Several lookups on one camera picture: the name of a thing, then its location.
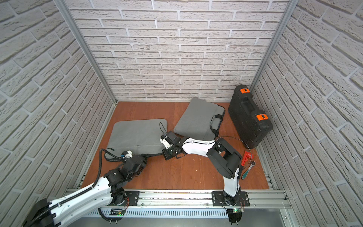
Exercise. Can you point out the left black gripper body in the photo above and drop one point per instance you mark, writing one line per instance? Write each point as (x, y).
(134, 161)

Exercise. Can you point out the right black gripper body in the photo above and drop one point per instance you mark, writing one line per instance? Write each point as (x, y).
(170, 152)

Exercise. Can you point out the grey laptop bag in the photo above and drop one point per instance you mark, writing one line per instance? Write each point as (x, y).
(201, 120)
(141, 137)

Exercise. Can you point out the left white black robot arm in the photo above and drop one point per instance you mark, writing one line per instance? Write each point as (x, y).
(106, 190)

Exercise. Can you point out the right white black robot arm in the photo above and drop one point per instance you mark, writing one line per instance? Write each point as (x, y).
(224, 157)

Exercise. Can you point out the red black pipe wrench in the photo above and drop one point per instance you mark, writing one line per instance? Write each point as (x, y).
(248, 156)

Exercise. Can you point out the black tool case orange latches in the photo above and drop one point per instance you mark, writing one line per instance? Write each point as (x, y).
(252, 123)

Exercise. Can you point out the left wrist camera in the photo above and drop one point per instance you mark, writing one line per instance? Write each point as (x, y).
(128, 154)

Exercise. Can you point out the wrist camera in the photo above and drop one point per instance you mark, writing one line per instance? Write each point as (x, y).
(128, 154)
(164, 141)

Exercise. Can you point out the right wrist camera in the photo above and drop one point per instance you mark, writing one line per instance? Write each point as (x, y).
(164, 141)

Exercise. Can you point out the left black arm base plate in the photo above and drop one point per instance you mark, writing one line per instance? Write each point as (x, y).
(133, 197)

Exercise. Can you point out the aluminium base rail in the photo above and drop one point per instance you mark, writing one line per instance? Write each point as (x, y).
(202, 199)

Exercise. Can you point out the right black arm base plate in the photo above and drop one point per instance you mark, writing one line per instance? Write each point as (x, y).
(220, 198)

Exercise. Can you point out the green handled ratchet wrench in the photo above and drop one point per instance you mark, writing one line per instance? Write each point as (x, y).
(248, 170)

